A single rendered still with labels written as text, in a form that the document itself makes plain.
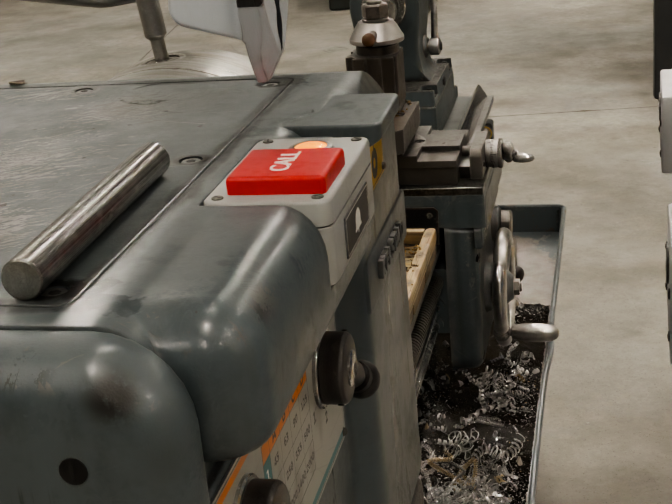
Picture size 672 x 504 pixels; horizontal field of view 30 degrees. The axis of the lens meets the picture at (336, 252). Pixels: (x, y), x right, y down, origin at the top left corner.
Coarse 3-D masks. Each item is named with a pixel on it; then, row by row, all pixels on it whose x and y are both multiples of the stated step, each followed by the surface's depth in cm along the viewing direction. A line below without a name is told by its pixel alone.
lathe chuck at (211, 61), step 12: (192, 48) 126; (144, 60) 126; (180, 60) 121; (192, 60) 121; (204, 60) 121; (216, 60) 122; (228, 60) 123; (240, 60) 124; (120, 72) 125; (132, 72) 119; (204, 72) 118; (216, 72) 118; (228, 72) 119; (240, 72) 120; (252, 72) 122
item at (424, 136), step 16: (416, 144) 183; (432, 144) 183; (448, 144) 182; (464, 144) 186; (480, 144) 181; (400, 160) 178; (416, 160) 178; (432, 160) 178; (448, 160) 177; (464, 160) 182; (480, 160) 179; (400, 176) 180; (416, 176) 179; (432, 176) 179; (448, 176) 178; (464, 176) 181; (480, 176) 180
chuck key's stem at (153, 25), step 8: (136, 0) 120; (144, 0) 120; (152, 0) 120; (144, 8) 120; (152, 8) 120; (160, 8) 121; (144, 16) 121; (152, 16) 120; (160, 16) 121; (144, 24) 121; (152, 24) 121; (160, 24) 121; (144, 32) 121; (152, 32) 121; (160, 32) 121; (152, 40) 122; (160, 40) 122; (152, 48) 122; (160, 48) 122; (160, 56) 122; (168, 56) 123
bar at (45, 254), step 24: (144, 144) 78; (120, 168) 73; (144, 168) 74; (96, 192) 69; (120, 192) 70; (72, 216) 66; (96, 216) 67; (48, 240) 62; (72, 240) 64; (24, 264) 60; (48, 264) 61; (24, 288) 60
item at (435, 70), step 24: (360, 0) 231; (384, 0) 225; (408, 0) 229; (432, 0) 238; (408, 24) 231; (432, 24) 239; (408, 48) 233; (432, 48) 239; (408, 72) 235; (432, 72) 240; (408, 96) 229; (432, 96) 228; (432, 120) 229
